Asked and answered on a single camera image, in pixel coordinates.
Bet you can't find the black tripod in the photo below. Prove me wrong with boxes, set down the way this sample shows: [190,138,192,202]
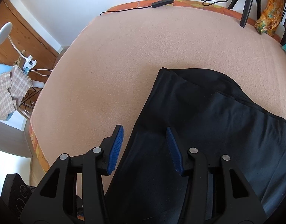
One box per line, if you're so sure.
[227,0,262,27]

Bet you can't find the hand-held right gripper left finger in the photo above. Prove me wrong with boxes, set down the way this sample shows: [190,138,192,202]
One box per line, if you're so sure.
[20,124,124,224]

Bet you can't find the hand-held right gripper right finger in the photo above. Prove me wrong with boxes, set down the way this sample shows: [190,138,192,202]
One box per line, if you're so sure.
[166,126,268,224]

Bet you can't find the black box device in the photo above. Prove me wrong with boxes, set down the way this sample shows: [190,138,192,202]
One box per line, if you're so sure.
[1,173,37,216]

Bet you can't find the black pants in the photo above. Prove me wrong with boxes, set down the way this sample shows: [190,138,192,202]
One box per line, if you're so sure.
[105,67,286,224]

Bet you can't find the wooden door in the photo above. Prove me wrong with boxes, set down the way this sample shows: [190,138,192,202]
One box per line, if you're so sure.
[0,0,61,80]

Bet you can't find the plaid cloth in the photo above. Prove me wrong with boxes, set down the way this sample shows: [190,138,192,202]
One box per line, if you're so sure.
[0,65,33,121]

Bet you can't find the white clip lamp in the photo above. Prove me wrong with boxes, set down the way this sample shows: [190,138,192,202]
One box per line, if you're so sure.
[0,22,38,74]

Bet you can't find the beige blanket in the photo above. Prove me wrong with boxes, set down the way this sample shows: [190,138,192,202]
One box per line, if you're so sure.
[28,10,286,199]

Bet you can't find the orange patterned scarf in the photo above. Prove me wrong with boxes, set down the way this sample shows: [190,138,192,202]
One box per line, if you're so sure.
[254,0,285,38]

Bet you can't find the white cable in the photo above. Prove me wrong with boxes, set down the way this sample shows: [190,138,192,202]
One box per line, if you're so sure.
[28,68,54,78]

